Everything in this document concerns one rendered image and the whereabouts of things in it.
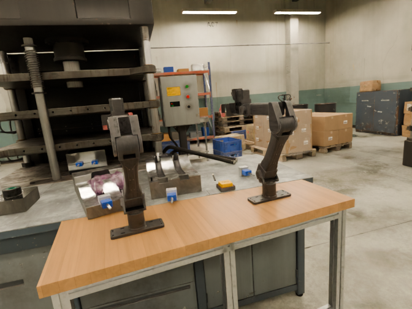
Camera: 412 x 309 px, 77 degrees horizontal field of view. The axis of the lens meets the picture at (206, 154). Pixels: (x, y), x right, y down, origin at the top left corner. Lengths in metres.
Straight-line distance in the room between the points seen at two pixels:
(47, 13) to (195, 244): 1.71
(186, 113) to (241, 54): 6.75
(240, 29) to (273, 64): 1.57
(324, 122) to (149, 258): 5.09
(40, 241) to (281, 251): 1.27
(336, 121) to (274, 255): 4.50
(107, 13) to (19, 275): 1.60
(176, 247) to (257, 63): 8.34
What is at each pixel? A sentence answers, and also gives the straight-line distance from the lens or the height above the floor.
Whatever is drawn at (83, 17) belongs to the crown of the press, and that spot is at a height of 1.85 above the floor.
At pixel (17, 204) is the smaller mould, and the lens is 1.57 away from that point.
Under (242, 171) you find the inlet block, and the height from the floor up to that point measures 0.83.
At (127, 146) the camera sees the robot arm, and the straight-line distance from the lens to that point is 0.84.
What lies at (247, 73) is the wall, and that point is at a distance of 8.82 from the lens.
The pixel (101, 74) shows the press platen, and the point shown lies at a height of 1.51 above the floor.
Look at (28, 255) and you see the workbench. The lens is 1.51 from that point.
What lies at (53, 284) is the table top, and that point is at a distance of 0.93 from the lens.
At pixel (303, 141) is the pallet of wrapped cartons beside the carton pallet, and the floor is 0.34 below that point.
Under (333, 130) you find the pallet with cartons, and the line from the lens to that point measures 5.87.
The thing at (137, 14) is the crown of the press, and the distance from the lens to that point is 2.06.
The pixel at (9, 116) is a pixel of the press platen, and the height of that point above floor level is 1.26.
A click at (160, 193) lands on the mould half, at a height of 0.83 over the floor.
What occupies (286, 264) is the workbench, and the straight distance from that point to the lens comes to 1.79.
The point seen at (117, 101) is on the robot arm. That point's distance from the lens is 1.14.
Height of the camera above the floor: 1.27
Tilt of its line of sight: 12 degrees down
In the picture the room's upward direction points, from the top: 5 degrees counter-clockwise
